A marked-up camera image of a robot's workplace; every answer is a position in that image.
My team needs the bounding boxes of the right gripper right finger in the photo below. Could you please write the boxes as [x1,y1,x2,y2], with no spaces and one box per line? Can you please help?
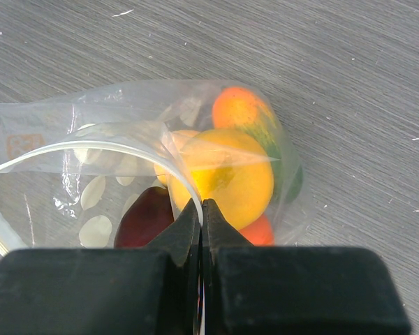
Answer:
[202,200,411,334]

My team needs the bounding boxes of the yellow orange fruit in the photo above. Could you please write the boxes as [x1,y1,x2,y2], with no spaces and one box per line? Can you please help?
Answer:
[154,129,200,187]

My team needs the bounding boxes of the dark red plum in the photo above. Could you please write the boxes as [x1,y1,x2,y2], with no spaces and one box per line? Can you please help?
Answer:
[114,186,174,248]

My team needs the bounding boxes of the clear zip top bag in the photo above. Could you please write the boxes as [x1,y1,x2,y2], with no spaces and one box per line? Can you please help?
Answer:
[0,80,314,257]

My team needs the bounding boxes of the green orange mango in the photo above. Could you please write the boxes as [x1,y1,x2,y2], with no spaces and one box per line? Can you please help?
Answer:
[212,86,303,204]

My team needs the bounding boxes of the yellow lemon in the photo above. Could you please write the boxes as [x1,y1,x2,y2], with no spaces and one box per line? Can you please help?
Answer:
[179,128,274,230]

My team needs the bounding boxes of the orange tangerine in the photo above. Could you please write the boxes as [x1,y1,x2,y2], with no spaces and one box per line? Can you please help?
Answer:
[240,214,274,246]

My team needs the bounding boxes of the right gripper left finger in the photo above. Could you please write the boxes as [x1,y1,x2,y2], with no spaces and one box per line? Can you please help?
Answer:
[0,202,201,334]

